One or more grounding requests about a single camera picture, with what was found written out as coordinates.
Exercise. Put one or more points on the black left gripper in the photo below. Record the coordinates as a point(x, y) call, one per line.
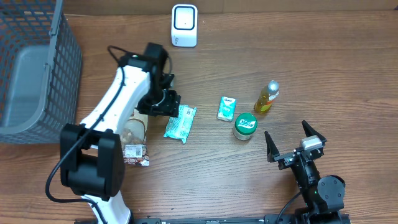
point(171, 106)

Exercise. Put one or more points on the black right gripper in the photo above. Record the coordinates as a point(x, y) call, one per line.
point(286, 160)

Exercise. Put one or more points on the mint green wipes pack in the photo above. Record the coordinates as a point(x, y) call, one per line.
point(179, 127)

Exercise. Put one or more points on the brown teal snack bag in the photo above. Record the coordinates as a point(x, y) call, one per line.
point(134, 140)

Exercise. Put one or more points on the green lid white jar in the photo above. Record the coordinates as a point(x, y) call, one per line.
point(245, 126)

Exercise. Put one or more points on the yellow liquid bottle silver cap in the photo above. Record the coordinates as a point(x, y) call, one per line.
point(266, 98)

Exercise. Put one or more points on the teal white tissue pack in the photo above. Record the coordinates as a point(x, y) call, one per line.
point(226, 109)

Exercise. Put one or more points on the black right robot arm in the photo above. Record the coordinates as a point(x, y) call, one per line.
point(323, 196)

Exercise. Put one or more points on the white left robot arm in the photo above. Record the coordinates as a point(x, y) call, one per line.
point(91, 155)

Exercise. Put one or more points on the white barcode scanner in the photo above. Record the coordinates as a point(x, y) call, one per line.
point(184, 25)

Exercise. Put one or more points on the dark grey mesh basket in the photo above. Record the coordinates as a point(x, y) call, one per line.
point(41, 64)

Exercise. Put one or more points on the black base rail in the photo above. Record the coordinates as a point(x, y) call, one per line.
point(267, 219)

